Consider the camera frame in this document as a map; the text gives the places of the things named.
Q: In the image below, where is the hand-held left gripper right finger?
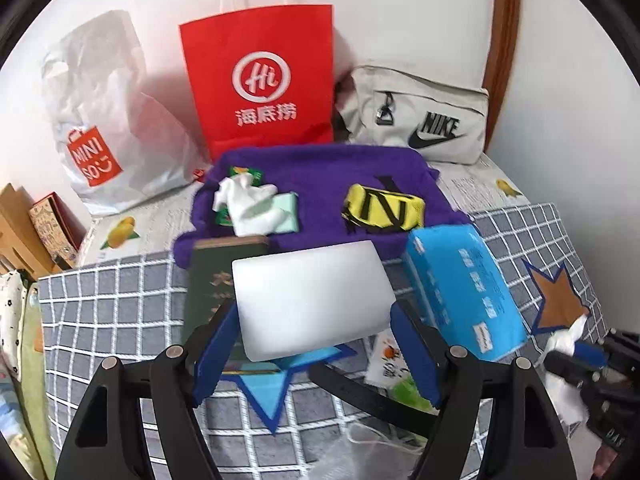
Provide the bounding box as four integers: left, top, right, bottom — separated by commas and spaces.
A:
310, 302, 576, 480

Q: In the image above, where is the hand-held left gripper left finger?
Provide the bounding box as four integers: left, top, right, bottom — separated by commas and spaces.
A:
52, 302, 241, 480

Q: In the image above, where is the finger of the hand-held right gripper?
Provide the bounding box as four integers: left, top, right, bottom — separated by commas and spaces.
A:
595, 329, 640, 358
544, 342, 610, 393

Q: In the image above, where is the small snack packet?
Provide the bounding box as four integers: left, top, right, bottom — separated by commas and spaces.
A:
366, 332, 433, 411

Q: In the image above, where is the white tissue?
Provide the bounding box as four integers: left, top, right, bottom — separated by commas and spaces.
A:
544, 315, 592, 433
212, 175, 278, 237

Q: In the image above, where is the blue tissue pack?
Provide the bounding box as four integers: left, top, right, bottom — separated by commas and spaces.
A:
402, 225, 529, 362

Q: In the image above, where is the white sponge block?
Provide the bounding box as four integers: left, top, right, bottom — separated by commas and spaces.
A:
231, 240, 393, 362

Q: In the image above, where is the yellow black mesh bag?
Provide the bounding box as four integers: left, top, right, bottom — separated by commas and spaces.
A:
341, 176, 427, 233

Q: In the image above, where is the green tissue packet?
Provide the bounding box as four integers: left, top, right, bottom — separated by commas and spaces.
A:
214, 165, 302, 236

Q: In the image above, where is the dark green tea tin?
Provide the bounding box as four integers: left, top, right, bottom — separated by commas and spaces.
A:
182, 235, 271, 375

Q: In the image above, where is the grey checked blanket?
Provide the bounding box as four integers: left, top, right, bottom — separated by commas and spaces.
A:
37, 202, 616, 480

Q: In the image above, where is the printed bed sheet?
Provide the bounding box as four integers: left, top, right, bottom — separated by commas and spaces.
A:
80, 152, 533, 266

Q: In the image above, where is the pale green cloth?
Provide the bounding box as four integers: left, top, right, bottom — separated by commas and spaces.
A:
17, 280, 58, 480

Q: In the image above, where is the purple towel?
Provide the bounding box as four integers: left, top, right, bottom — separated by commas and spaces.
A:
172, 144, 473, 268

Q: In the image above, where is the polka dot pillow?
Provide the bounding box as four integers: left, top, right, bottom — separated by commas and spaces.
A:
0, 270, 26, 381

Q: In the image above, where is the patterned cardboard box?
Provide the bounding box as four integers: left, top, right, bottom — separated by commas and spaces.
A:
27, 192, 86, 261

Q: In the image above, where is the striped pastel cloth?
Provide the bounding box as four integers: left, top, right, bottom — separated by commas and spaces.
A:
0, 375, 33, 480

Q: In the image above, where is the white plastic shopping bag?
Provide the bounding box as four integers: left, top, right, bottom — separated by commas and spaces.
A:
40, 9, 211, 216

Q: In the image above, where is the grey waist bag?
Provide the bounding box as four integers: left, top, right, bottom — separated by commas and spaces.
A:
334, 64, 491, 165

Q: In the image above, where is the red paper bag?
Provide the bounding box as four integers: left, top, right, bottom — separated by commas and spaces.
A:
178, 0, 335, 162

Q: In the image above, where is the brown wooden door frame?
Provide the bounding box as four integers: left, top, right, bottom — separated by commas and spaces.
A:
482, 0, 523, 153

